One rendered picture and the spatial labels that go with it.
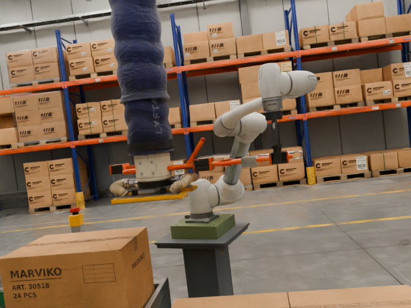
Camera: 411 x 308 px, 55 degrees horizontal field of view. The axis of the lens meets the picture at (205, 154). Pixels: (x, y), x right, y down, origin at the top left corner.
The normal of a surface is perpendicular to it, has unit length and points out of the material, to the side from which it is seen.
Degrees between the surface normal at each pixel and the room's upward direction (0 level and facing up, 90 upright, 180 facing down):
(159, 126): 75
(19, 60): 91
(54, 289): 90
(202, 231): 90
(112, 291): 90
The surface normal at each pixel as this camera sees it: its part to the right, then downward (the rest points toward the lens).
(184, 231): -0.41, 0.10
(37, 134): -0.07, 0.06
